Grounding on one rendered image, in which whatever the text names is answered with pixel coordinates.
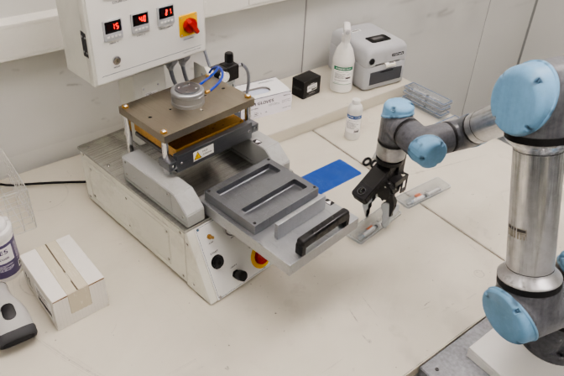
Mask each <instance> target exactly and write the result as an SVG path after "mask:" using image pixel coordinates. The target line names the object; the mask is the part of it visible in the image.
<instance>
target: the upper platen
mask: <svg viewBox="0 0 564 376"><path fill-rule="evenodd" d="M239 123H243V119H241V118H240V117H237V116H236V115H234V114H233V115H231V116H229V117H225V118H224V119H221V120H219V121H217V122H215V123H212V124H210V125H208V126H205V127H204V128H200V129H198V130H196V131H195V132H192V133H189V134H187V135H185V136H183V137H181V138H178V139H176V140H173V141H171V142H169V153H170V157H171V158H172V159H173V154H175V153H177V152H179V151H181V150H182V149H186V148H188V147H190V146H191V145H194V144H197V143H199V142H200V141H203V140H205V139H207V138H210V137H212V136H214V135H216V134H218V133H221V132H223V131H225V130H227V129H229V128H232V127H234V126H236V125H238V124H239ZM134 129H135V130H136V132H135V135H136V136H137V137H139V138H141V139H142V140H143V141H144V142H145V143H147V144H149V145H150V146H151V147H153V148H154V149H156V150H158V151H159V152H160V153H162V148H161V142H160V141H159V140H158V139H156V138H155V137H153V136H152V135H150V134H149V133H147V132H146V131H144V130H143V129H141V128H140V127H139V126H137V125H136V124H134Z"/></svg>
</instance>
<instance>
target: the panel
mask: <svg viewBox="0 0 564 376"><path fill-rule="evenodd" d="M194 232H195V235H196V239H197V242H198V244H199V247H200V250H201V254H202V256H203V258H204V261H205V264H206V268H207V271H208V274H209V276H210V279H211V283H212V286H213V289H214V290H215V293H216V296H217V300H220V299H222V298H223V297H225V296H226V295H228V294H229V293H231V292H232V291H234V290H235V289H236V288H238V287H239V286H241V285H243V284H244V283H246V282H247V281H248V280H250V279H252V278H253V277H254V276H255V275H257V274H259V273H260V272H262V271H263V270H265V269H266V268H268V267H269V266H270V265H271V264H272V263H270V262H269V261H267V262H266V263H265V264H258V263H257V262H256V261H255V253H256V252H255V251H254V250H253V249H251V248H250V247H249V246H248V245H247V244H245V243H244V242H242V241H241V240H239V239H238V238H236V237H235V236H234V235H232V236H228V235H226V234H225V233H224V231H223V230H222V226H221V225H219V224H218V223H217V222H215V221H214V220H212V219H211V220H209V221H207V222H205V223H203V224H201V225H200V226H199V227H196V228H194ZM216 256H222V257H223V259H224V264H223V266H222V267H221V268H219V269H218V268H215V267H214V265H213V260H214V258H215V257H216ZM236 269H237V270H240V269H241V270H243V271H246V272H247V274H248V277H247V279H246V280H245V281H239V280H237V279H235V278H234V277H233V276H232V274H233V271H235V270H236Z"/></svg>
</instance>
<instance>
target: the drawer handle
mask: <svg viewBox="0 0 564 376"><path fill-rule="evenodd" d="M349 218H350V215H349V210H348V209H346V208H342V209H341V210H339V211H337V212H336V213H334V214H333V215H331V216H330V217H328V218H327V219H326V220H324V221H323V222H321V223H319V224H318V225H316V226H315V227H313V228H312V229H311V230H309V231H308V232H306V233H304V234H303V235H301V236H300V237H298V238H297V243H296V244H295V252H296V253H297V254H299V255H300V256H301V257H303V256H304V255H306V248H307V247H309V246H310V245H312V244H313V243H314V242H315V241H317V240H318V239H320V238H322V237H323V236H325V235H326V234H327V233H329V232H330V231H331V230H333V229H334V228H336V227H337V226H339V225H340V224H342V225H343V226H347V225H348V224H349Z"/></svg>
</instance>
